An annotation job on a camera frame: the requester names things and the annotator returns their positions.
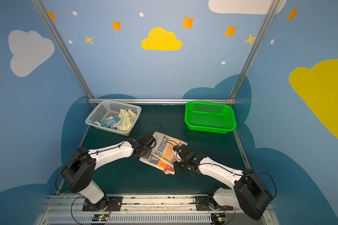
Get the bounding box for white perforated plastic basket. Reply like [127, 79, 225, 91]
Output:
[85, 100, 141, 136]

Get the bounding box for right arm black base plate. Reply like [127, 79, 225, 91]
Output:
[193, 196, 234, 211]

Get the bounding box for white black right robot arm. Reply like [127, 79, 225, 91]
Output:
[173, 144, 274, 221]

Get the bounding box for pale yellow towel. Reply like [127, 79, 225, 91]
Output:
[117, 109, 137, 131]

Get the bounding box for green circuit board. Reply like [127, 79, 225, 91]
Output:
[210, 214, 227, 225]
[92, 214, 109, 222]

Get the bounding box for colourful printed rabbit towel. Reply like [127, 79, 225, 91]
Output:
[140, 132, 188, 175]

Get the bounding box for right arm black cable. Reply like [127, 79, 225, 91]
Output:
[242, 172, 277, 200]

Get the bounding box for aluminium frame post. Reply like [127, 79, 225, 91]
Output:
[229, 0, 286, 102]
[31, 0, 95, 100]

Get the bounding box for left aluminium frame post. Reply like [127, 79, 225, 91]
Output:
[31, 0, 95, 100]

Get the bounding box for aluminium back frame rail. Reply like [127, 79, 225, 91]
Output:
[88, 98, 236, 105]

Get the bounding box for green perforated plastic basket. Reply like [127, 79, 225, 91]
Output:
[185, 101, 237, 134]

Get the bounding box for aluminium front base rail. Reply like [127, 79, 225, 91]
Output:
[35, 194, 279, 225]

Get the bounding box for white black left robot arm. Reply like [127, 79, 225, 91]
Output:
[59, 132, 156, 212]

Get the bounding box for left green circuit board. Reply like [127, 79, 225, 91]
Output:
[92, 214, 109, 222]

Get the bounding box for teal patterned towel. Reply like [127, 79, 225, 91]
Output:
[94, 115, 120, 129]

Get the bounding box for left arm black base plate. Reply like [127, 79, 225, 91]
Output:
[82, 196, 123, 212]

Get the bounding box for right aluminium frame post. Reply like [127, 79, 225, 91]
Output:
[229, 0, 286, 102]

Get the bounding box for right green circuit board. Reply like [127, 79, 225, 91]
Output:
[210, 214, 227, 225]

